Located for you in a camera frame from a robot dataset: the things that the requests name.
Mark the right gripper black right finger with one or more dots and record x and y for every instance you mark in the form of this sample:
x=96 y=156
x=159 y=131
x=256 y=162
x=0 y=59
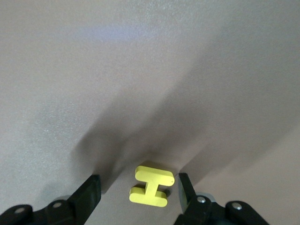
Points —
x=201 y=211

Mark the yellow capital letter H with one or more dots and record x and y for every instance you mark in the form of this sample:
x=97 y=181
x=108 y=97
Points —
x=150 y=199

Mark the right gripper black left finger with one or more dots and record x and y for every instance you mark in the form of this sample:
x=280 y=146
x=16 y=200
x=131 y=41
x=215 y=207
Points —
x=77 y=206

